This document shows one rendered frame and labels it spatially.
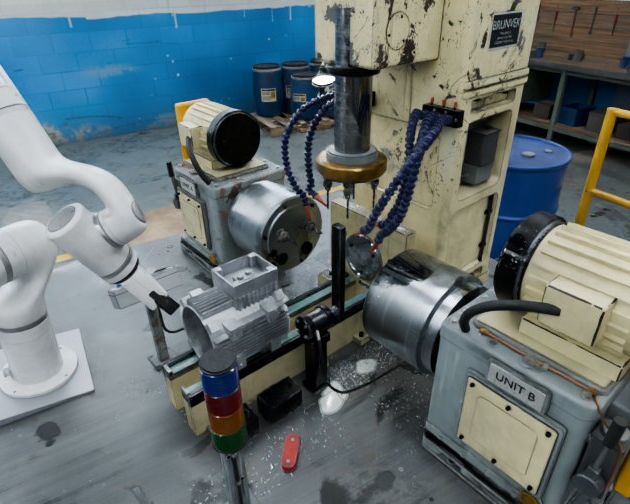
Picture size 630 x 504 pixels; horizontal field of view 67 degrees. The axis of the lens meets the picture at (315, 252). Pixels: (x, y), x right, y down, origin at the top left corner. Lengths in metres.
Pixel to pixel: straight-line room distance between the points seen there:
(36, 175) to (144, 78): 5.68
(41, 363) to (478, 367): 1.06
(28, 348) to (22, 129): 0.60
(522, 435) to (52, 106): 6.14
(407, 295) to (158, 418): 0.68
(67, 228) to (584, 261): 0.87
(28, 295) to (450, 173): 1.08
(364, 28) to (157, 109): 5.74
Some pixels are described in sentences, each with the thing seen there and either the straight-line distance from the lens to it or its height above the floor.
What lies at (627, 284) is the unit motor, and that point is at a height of 1.34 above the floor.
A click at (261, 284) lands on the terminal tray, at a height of 1.12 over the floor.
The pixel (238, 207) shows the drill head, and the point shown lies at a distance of 1.50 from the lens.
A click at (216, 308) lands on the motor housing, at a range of 1.09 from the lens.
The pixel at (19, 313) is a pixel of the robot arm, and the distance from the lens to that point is 1.34.
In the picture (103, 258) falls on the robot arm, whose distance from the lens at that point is 0.98.
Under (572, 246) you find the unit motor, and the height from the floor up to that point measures 1.35.
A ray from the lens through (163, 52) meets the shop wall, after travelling 6.65.
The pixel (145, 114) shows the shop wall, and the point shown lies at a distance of 6.70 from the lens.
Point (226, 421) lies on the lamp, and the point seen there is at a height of 1.11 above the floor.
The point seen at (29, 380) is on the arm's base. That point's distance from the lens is 1.47.
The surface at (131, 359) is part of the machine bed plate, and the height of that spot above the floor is 0.80.
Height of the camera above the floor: 1.74
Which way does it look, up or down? 31 degrees down
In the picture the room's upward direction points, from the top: 1 degrees counter-clockwise
